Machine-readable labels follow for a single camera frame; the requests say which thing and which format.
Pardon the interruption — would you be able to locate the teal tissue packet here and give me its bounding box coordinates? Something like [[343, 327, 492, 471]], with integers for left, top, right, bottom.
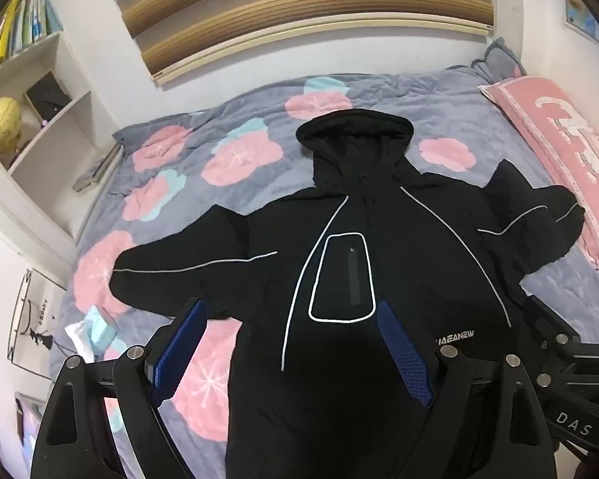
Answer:
[[65, 304, 127, 361]]

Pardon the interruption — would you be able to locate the white poster with figure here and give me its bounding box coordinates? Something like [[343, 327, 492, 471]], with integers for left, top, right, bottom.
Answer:
[[7, 268, 68, 381]]

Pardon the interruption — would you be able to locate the row of upright books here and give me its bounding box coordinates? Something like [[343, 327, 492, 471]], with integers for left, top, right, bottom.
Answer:
[[0, 0, 63, 79]]

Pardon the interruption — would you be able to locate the black hooded jacket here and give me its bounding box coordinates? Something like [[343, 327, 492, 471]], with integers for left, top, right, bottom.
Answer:
[[109, 108, 586, 479]]

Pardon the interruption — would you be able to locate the white bookshelf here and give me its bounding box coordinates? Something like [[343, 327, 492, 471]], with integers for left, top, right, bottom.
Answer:
[[0, 0, 127, 243]]

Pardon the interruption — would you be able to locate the brown striped window blind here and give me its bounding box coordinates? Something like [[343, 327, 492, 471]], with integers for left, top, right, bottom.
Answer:
[[97, 0, 496, 88]]

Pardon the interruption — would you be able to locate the yellow globe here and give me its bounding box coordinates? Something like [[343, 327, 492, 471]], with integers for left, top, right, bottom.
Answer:
[[0, 97, 28, 154]]

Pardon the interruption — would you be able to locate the grey ruffled pillow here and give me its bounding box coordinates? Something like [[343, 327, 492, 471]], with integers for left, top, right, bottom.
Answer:
[[472, 37, 527, 84]]

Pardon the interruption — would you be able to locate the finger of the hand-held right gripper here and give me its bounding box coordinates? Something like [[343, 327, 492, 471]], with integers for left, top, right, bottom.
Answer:
[[520, 285, 583, 356]]

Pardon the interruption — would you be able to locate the grey pink floral blanket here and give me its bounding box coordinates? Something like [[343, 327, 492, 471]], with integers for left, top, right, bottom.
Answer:
[[55, 57, 599, 479]]

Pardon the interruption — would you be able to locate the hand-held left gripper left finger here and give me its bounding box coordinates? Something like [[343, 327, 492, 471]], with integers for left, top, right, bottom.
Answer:
[[30, 298, 208, 479]]

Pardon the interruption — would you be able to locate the flat stack of books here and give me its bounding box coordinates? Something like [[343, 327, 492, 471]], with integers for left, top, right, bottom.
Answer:
[[72, 144, 125, 193]]

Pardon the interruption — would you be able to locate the black framed board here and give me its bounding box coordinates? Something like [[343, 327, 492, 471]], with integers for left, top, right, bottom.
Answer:
[[24, 72, 74, 127]]

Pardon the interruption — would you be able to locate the pink printed pillow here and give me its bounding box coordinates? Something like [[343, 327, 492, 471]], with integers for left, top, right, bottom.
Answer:
[[478, 76, 599, 265]]

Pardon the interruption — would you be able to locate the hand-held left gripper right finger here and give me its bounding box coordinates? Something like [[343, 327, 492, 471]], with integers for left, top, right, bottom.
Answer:
[[374, 300, 555, 479]]

